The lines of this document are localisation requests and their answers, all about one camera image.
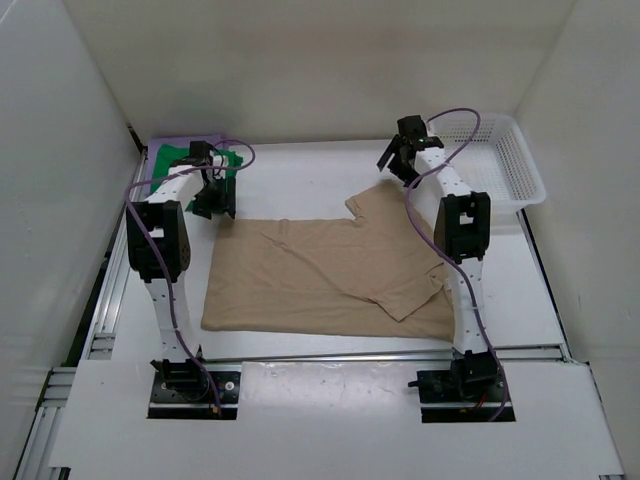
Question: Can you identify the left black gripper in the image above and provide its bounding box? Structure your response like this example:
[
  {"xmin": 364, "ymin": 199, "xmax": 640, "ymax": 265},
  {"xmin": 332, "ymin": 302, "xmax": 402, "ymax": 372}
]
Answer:
[{"xmin": 192, "ymin": 174, "xmax": 236, "ymax": 219}]

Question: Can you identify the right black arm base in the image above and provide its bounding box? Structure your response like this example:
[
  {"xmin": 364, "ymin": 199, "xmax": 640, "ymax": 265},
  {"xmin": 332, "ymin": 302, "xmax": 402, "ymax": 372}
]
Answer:
[{"xmin": 407, "ymin": 351, "xmax": 516, "ymax": 424}]

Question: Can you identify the purple t shirt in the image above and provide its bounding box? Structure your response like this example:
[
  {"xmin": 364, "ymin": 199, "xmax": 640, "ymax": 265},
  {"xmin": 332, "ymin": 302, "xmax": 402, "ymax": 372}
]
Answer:
[{"xmin": 145, "ymin": 134, "xmax": 229, "ymax": 179}]

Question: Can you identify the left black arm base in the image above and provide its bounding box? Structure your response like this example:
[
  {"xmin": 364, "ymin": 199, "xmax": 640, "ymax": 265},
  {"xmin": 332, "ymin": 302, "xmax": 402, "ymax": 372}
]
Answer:
[{"xmin": 147, "ymin": 360, "xmax": 242, "ymax": 421}]

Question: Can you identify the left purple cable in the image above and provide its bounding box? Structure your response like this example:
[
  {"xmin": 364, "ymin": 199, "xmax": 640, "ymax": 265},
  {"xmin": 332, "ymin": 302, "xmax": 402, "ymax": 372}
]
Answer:
[{"xmin": 123, "ymin": 140, "xmax": 259, "ymax": 414}]

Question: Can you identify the beige t shirt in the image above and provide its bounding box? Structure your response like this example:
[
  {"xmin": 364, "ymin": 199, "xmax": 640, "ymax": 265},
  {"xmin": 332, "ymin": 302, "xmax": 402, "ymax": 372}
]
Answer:
[{"xmin": 201, "ymin": 180, "xmax": 455, "ymax": 341}]

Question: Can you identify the green t shirt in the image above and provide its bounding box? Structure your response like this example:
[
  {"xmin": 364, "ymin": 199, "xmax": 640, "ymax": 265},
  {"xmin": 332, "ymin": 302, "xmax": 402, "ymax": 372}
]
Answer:
[{"xmin": 149, "ymin": 142, "xmax": 245, "ymax": 213}]

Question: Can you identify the aluminium frame rail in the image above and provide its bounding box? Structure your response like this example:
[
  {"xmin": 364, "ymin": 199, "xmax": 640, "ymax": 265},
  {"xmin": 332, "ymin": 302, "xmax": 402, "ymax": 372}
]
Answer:
[{"xmin": 1, "ymin": 142, "xmax": 145, "ymax": 479}]

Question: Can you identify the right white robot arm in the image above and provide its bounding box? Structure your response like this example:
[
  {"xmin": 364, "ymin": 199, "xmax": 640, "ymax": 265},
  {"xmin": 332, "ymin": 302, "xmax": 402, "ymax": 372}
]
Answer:
[{"xmin": 377, "ymin": 107, "xmax": 497, "ymax": 360}]

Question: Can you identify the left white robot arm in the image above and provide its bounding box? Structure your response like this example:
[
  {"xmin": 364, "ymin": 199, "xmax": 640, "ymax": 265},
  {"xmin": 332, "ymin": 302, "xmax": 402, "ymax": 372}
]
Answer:
[{"xmin": 126, "ymin": 140, "xmax": 243, "ymax": 400}]

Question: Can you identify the purple cable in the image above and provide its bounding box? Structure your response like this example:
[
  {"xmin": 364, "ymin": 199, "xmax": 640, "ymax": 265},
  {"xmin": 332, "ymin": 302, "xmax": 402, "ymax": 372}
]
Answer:
[
  {"xmin": 123, "ymin": 140, "xmax": 259, "ymax": 414},
  {"xmin": 403, "ymin": 106, "xmax": 511, "ymax": 419}
]

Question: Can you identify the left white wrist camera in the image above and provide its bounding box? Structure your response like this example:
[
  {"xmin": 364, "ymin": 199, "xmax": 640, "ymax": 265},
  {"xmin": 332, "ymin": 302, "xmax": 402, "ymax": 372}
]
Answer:
[{"xmin": 212, "ymin": 151, "xmax": 243, "ymax": 175}]

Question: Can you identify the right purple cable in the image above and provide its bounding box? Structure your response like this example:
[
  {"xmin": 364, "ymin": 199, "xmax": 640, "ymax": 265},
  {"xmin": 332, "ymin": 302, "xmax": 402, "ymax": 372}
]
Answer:
[{"xmin": 403, "ymin": 106, "xmax": 511, "ymax": 419}]

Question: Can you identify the white plastic basket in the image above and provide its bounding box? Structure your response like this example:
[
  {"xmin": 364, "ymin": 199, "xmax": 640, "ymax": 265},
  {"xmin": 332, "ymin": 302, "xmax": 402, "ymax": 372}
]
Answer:
[{"xmin": 427, "ymin": 112, "xmax": 546, "ymax": 218}]

